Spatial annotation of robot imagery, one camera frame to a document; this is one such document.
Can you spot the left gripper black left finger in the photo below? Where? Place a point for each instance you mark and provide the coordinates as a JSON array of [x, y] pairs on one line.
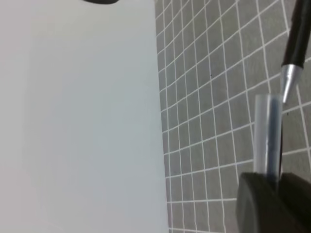
[[255, 206]]

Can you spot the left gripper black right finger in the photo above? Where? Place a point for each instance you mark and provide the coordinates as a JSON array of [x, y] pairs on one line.
[[295, 193]]

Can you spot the translucent pen cap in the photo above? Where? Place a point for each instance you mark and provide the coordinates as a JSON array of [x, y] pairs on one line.
[[267, 135]]

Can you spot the black pen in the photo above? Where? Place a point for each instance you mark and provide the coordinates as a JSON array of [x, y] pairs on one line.
[[296, 48]]

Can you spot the grey grid tablecloth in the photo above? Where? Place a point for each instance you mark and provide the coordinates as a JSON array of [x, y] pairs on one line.
[[214, 57]]

